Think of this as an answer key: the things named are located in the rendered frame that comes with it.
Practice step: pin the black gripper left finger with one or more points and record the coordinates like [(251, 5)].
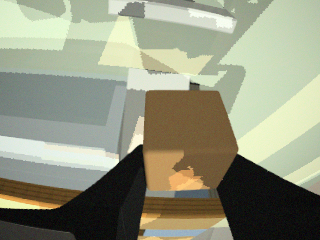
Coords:
[(110, 209)]

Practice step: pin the brown block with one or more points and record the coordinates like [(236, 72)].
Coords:
[(188, 142)]

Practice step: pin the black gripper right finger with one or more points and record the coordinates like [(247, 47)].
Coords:
[(259, 205)]

